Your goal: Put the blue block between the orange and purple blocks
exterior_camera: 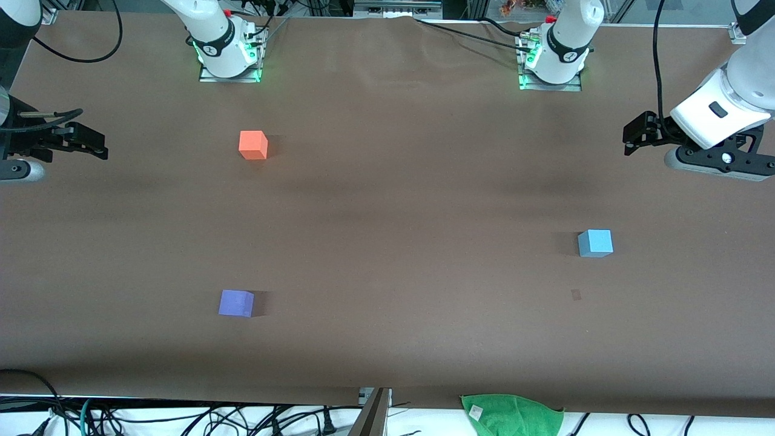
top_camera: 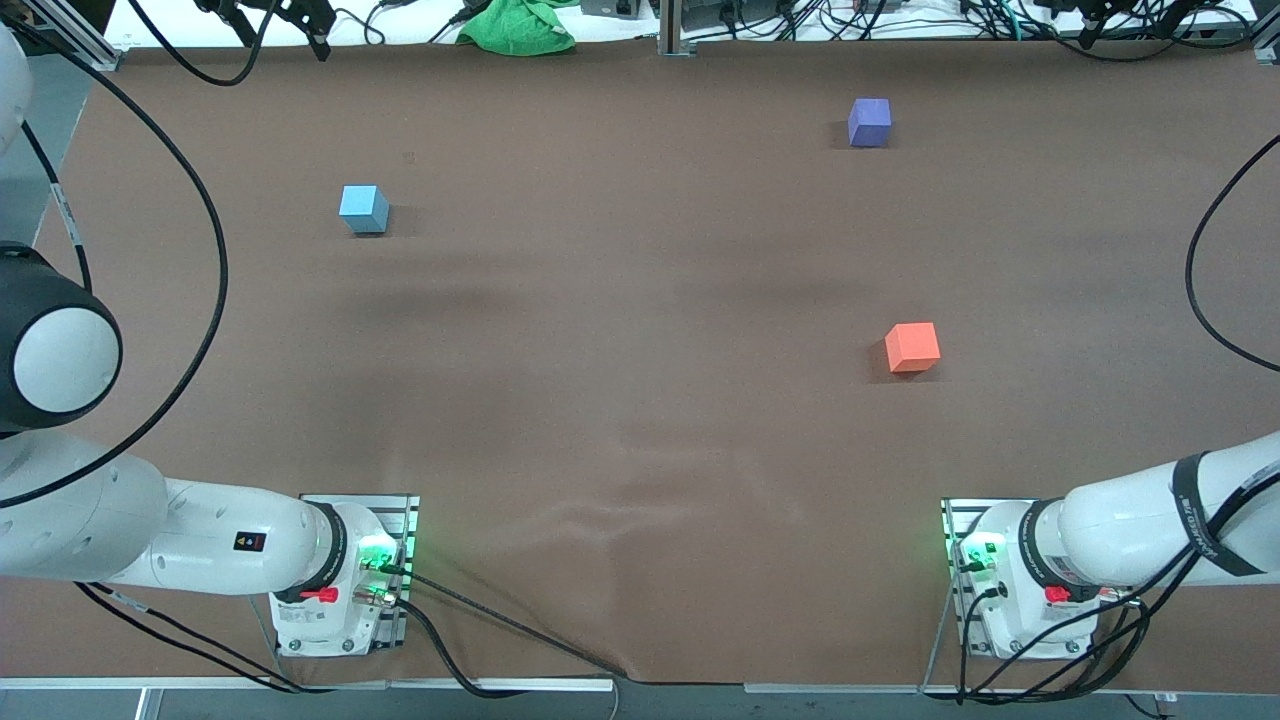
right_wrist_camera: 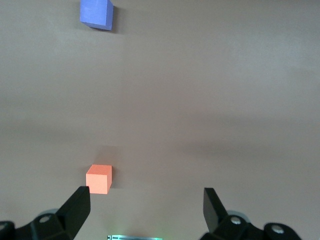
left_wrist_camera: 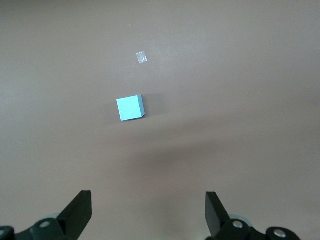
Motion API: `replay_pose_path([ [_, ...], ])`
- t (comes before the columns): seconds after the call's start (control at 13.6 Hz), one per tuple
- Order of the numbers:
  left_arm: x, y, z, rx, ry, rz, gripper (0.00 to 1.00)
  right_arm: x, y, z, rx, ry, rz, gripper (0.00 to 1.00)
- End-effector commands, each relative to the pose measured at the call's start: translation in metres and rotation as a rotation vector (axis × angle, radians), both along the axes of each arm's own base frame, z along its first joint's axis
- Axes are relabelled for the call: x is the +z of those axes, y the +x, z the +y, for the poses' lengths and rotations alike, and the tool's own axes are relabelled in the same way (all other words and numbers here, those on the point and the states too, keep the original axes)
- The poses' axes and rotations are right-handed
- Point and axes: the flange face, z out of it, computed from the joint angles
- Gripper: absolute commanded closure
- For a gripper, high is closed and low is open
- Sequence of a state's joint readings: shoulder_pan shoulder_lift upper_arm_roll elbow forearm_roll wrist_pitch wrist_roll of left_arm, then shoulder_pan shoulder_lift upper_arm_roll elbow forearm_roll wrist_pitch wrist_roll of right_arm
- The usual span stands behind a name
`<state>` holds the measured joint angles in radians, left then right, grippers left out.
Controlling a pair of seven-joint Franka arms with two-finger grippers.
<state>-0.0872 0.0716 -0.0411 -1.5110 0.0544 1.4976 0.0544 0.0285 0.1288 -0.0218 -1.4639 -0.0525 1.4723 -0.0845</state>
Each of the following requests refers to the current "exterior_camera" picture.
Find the blue foam block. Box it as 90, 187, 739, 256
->
578, 230, 614, 259

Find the orange foam block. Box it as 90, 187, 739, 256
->
239, 130, 269, 160

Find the purple foam block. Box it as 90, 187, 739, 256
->
219, 289, 256, 318

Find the brown table cover sheet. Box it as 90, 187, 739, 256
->
0, 11, 775, 418

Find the grey equipment rack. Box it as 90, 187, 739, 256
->
353, 0, 444, 20

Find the green towel cloth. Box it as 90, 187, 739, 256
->
460, 394, 566, 436

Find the small white box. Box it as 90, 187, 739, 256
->
358, 387, 394, 407

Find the black right gripper cable loop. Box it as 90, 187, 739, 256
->
17, 108, 84, 133

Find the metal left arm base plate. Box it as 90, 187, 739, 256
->
518, 33, 584, 92

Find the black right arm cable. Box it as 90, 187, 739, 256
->
33, 0, 124, 64

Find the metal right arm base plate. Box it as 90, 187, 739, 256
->
199, 27, 263, 83

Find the grey metal post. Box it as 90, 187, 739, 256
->
348, 388, 392, 436

